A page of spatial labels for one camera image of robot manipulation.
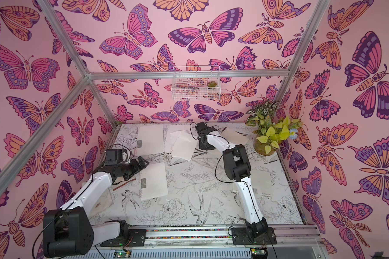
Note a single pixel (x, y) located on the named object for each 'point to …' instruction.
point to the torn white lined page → (172, 128)
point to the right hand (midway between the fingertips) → (208, 145)
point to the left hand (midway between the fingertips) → (144, 164)
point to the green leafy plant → (271, 130)
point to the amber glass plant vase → (260, 148)
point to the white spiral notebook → (149, 140)
